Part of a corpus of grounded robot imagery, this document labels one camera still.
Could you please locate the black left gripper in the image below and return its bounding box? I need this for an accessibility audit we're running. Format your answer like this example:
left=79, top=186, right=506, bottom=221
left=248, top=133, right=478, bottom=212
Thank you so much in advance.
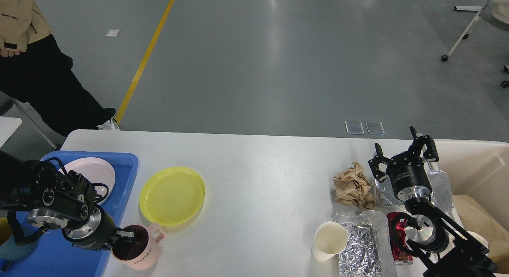
left=62, top=205, right=136, bottom=250

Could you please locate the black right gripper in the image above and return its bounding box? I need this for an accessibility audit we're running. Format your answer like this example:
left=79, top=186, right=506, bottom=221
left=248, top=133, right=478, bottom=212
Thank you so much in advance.
left=368, top=126, right=439, bottom=201

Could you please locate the pink HOME mug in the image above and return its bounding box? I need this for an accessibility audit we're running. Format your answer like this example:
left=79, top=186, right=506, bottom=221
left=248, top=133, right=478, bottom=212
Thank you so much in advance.
left=112, top=223, right=166, bottom=270

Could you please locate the yellow plastic plate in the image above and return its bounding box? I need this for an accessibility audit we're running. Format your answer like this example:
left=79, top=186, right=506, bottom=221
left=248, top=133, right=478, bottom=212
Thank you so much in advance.
left=139, top=166, right=206, bottom=226

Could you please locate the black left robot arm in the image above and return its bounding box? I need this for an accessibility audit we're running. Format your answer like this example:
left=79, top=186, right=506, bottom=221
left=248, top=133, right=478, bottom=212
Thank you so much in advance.
left=1, top=151, right=136, bottom=250

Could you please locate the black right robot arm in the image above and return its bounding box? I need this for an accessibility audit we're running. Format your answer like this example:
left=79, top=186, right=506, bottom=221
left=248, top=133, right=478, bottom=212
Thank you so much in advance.
left=368, top=127, right=498, bottom=277

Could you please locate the crumpled foil under gripper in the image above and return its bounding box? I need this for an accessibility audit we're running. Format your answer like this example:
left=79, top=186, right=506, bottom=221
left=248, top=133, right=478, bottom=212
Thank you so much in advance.
left=373, top=170, right=453, bottom=213

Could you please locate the right floor plate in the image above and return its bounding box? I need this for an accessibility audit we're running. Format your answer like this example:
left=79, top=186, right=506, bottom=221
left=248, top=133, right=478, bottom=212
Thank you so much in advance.
left=365, top=121, right=385, bottom=135

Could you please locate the floor plate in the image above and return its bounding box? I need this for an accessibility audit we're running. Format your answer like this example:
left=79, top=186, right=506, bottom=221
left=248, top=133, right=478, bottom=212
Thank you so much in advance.
left=365, top=121, right=385, bottom=135
left=345, top=121, right=364, bottom=135

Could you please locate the crumpled brown paper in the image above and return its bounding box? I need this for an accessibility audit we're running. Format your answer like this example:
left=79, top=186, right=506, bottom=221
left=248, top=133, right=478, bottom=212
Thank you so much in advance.
left=333, top=162, right=376, bottom=210

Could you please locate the crushed red can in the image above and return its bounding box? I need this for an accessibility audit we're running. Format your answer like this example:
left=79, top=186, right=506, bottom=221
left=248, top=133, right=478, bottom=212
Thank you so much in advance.
left=387, top=212, right=413, bottom=266

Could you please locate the left floor plate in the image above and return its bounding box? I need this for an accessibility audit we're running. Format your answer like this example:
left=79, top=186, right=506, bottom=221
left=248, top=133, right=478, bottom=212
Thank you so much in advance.
left=345, top=121, right=364, bottom=135

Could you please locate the pink plate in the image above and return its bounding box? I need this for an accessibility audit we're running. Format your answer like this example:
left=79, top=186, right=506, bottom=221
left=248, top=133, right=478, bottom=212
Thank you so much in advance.
left=65, top=157, right=116, bottom=199

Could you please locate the beige plastic bin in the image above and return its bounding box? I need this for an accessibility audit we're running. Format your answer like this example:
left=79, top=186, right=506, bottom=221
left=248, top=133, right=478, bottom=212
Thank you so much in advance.
left=436, top=140, right=509, bottom=230

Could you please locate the blue plastic tray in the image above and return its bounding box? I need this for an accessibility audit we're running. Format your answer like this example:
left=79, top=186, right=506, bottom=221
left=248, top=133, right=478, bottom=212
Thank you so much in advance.
left=1, top=150, right=138, bottom=277

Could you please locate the brown paper in bin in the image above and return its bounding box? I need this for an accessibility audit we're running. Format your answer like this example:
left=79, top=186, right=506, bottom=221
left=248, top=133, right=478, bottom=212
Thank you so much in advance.
left=452, top=195, right=509, bottom=274

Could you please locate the crumpled foil front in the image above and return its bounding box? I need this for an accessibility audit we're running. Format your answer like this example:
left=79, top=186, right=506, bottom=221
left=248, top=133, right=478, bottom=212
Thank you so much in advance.
left=332, top=211, right=397, bottom=277

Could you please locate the white paper cup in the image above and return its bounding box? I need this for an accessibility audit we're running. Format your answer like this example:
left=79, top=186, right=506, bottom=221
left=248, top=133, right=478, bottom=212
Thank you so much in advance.
left=311, top=221, right=349, bottom=262

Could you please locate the teal cup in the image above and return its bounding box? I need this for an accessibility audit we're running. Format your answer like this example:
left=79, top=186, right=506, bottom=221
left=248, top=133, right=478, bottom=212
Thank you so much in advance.
left=0, top=217, right=39, bottom=261

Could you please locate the white side table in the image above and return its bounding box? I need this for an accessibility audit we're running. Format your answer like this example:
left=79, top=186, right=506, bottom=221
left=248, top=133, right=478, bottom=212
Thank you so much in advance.
left=0, top=116, right=22, bottom=147

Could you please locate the person in black trousers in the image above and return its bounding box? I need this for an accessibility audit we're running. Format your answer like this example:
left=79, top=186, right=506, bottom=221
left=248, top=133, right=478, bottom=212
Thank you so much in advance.
left=0, top=0, right=119, bottom=136

